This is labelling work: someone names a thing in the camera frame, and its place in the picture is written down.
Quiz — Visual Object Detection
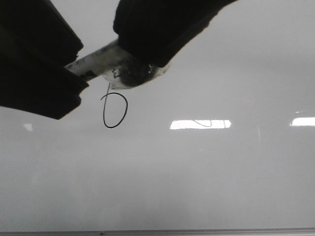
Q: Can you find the white whiteboard with aluminium frame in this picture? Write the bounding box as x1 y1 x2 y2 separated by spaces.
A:
0 0 315 232

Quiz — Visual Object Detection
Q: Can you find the white marker with black cap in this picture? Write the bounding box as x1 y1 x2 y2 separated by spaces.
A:
65 40 137 81

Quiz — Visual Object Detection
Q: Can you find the clear tape wad on marker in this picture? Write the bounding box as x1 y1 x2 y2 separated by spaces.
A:
102 59 170 90

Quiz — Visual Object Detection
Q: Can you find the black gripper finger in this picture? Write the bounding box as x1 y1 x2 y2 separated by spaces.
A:
113 0 233 67

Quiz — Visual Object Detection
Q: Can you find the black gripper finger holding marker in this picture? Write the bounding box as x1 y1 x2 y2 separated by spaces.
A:
0 0 88 119

